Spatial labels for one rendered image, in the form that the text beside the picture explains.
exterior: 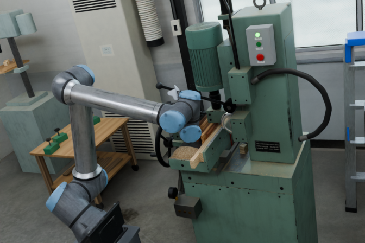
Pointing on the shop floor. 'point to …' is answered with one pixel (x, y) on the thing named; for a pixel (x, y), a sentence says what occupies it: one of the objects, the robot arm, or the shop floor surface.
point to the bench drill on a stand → (29, 102)
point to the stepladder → (350, 168)
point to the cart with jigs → (60, 142)
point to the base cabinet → (256, 212)
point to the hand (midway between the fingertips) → (176, 98)
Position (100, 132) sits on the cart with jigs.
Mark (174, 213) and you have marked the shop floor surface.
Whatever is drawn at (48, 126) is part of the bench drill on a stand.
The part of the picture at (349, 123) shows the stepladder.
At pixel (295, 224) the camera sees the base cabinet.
